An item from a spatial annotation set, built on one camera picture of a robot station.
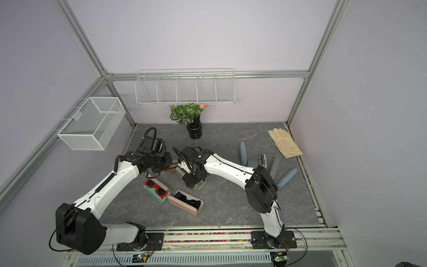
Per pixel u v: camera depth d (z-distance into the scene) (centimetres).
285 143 108
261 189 48
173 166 79
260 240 74
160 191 87
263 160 95
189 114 91
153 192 89
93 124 83
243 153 99
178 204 78
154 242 74
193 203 83
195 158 60
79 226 39
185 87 97
